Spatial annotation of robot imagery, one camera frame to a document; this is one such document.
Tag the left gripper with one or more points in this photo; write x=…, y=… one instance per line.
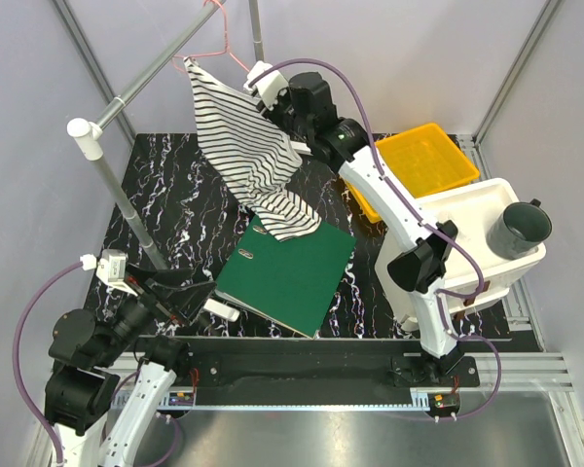
x=185, y=304

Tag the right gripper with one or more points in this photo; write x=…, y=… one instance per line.
x=282, y=97

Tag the striped black white tank top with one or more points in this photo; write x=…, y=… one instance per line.
x=254, y=158

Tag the pink wire hanger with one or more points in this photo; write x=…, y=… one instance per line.
x=219, y=46

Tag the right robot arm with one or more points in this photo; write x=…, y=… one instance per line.
x=350, y=151

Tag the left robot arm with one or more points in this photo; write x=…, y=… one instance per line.
x=81, y=390

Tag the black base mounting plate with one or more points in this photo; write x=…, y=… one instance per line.
x=261, y=374

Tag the yellow plastic tray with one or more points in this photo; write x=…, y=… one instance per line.
x=426, y=160

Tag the white foam box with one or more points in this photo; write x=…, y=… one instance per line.
x=473, y=208

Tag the dark green mug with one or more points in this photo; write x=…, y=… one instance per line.
x=519, y=228

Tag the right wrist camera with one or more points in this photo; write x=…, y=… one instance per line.
x=268, y=88

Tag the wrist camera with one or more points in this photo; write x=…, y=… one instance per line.
x=109, y=267
x=268, y=88

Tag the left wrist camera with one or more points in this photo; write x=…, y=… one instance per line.
x=109, y=267

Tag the green ring binder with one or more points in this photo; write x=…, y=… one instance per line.
x=290, y=282

